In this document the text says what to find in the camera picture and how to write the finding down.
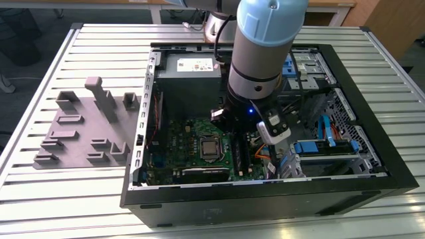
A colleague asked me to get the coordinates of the green motherboard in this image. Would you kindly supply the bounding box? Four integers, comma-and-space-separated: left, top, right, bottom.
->
148, 118, 266, 182

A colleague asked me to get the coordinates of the black hanging cable with plug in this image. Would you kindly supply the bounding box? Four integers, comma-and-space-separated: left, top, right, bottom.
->
181, 21, 205, 32

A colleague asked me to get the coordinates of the CPU socket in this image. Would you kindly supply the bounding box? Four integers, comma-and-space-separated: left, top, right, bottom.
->
197, 133, 225, 164

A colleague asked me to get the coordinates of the blue plastic latch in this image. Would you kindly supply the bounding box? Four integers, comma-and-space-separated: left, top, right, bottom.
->
277, 154, 289, 172

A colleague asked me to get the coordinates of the orange wire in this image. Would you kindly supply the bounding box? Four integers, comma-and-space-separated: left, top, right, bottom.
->
254, 146, 276, 160

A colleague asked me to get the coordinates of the blue flat wire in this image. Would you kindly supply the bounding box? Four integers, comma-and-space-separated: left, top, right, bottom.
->
317, 115, 337, 146

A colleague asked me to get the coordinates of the silver CPU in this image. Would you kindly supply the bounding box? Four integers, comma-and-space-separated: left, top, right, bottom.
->
201, 140, 221, 156

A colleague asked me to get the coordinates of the grey parts rack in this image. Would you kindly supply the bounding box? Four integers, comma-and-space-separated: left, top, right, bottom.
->
32, 76, 144, 170

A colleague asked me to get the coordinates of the grey metal disk bay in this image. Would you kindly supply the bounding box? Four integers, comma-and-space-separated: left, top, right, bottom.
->
274, 141, 388, 179

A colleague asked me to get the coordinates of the grey metal drive cage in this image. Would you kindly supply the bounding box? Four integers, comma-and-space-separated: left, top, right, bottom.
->
277, 48, 336, 106

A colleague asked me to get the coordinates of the wooden cabinet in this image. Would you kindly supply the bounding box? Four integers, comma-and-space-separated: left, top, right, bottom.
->
344, 0, 425, 67

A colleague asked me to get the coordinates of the black PC case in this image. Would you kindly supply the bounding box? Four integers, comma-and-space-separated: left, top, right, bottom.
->
118, 42, 419, 228

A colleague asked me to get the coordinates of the grey stand foot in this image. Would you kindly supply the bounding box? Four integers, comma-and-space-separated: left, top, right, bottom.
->
0, 74, 16, 95

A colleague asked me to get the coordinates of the grey power supply unit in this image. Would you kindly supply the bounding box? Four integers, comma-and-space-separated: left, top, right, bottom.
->
156, 53, 232, 119

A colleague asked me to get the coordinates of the black cable bundle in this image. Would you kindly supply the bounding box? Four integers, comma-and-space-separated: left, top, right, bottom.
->
278, 87, 333, 118

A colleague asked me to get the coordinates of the hard disk in blue carrier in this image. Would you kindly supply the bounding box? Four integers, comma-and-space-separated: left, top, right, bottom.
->
293, 139, 360, 157

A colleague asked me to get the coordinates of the white desk with wooden top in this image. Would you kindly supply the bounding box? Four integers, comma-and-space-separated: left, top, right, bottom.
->
145, 0, 358, 27

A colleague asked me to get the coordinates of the blue plastic disk carrier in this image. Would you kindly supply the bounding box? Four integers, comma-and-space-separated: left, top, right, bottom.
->
281, 56, 298, 79

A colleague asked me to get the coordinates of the black graphics card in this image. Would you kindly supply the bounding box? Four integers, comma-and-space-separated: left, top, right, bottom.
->
178, 166, 230, 182

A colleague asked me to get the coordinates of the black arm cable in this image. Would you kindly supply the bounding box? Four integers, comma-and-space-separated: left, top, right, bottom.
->
213, 14, 233, 67

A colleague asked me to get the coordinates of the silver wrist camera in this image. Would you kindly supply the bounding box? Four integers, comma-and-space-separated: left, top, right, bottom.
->
256, 109, 292, 145

